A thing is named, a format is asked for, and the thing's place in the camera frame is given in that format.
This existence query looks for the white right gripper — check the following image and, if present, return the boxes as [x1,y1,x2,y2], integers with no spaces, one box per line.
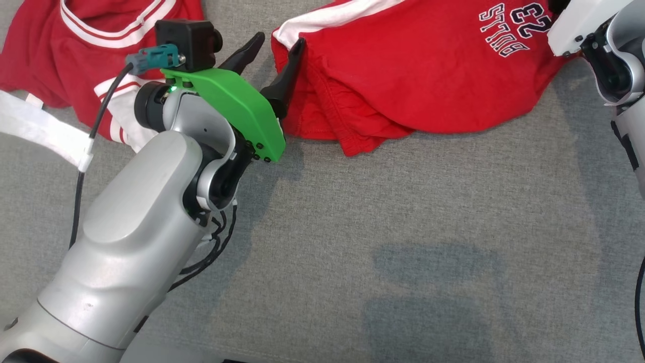
[548,0,633,57]

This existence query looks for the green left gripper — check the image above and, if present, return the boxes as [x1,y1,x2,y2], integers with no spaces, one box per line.
[161,32,306,163]

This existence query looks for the red shorts with white stripes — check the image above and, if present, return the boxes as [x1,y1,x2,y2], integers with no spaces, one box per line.
[271,0,575,157]

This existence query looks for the red jersey with white sleeves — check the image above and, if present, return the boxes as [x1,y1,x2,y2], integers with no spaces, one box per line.
[0,0,205,172]

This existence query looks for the teal left camera connector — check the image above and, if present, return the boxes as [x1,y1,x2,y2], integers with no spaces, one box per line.
[126,44,185,75]

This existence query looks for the black left camera cable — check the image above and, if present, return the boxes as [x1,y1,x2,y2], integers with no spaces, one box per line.
[70,63,136,249]

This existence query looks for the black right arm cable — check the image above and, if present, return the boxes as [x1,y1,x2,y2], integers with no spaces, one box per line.
[635,256,645,359]

